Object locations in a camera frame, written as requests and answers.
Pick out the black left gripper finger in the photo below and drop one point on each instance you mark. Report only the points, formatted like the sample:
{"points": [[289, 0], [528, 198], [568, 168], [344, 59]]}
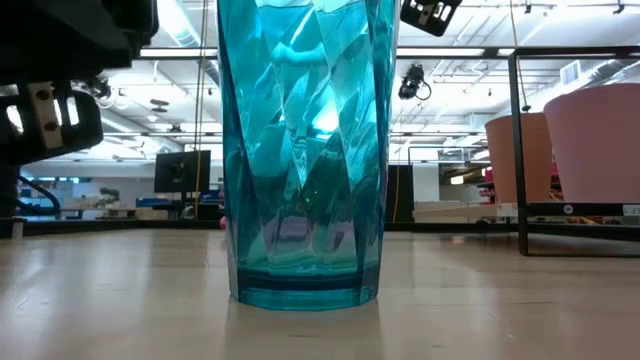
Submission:
{"points": [[80, 127]]}

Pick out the potted plant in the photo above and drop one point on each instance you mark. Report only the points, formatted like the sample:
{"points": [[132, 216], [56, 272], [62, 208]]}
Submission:
{"points": [[109, 195]]}

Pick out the pink plastic cup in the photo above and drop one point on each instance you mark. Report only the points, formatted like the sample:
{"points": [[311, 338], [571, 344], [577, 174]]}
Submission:
{"points": [[595, 145]]}

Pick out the black cabinet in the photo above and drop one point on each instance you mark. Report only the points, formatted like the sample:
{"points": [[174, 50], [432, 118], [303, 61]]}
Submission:
{"points": [[400, 192]]}

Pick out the black metal shelf rack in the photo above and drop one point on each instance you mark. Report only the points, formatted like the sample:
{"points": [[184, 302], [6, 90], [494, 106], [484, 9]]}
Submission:
{"points": [[518, 225]]}

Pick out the blue faceted plastic tumbler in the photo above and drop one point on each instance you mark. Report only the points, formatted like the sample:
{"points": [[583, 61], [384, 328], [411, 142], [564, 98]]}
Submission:
{"points": [[305, 150]]}

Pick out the black monitor screen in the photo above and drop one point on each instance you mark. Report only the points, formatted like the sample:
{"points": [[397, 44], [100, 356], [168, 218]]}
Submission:
{"points": [[182, 171]]}

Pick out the black ceiling camera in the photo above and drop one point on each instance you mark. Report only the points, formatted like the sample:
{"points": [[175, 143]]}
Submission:
{"points": [[411, 82], [102, 90]]}

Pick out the peach plastic cup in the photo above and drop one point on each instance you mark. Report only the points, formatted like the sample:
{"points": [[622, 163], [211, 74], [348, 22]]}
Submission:
{"points": [[502, 160]]}

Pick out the small pink object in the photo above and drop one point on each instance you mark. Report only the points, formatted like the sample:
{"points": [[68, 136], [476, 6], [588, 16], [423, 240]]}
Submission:
{"points": [[222, 223]]}

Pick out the light wooden board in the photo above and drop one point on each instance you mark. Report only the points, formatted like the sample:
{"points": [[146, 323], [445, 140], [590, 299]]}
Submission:
{"points": [[460, 212]]}

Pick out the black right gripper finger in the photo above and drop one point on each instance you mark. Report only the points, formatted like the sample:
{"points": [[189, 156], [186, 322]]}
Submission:
{"points": [[431, 12]]}

